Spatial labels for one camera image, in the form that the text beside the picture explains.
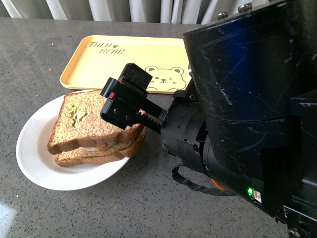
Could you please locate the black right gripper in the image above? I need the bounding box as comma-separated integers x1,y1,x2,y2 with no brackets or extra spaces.
100,63,208,173

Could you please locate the bread slice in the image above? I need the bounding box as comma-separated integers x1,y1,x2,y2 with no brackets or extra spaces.
47,90,144,155
55,128,146,167

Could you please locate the white round plate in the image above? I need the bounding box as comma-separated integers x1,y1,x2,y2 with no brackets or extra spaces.
16,96,129,191

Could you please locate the yellow bear tray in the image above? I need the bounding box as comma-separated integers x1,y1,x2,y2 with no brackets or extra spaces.
60,35,191,94

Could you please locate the fried egg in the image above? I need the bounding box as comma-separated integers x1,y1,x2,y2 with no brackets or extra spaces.
81,146,107,152

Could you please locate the grey curtain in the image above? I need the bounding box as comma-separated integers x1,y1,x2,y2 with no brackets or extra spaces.
0,0,273,25

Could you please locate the brown wooden tray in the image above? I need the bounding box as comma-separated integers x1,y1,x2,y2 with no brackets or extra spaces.
210,178,227,190

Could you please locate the black cable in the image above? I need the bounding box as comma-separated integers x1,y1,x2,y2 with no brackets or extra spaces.
171,163,237,197

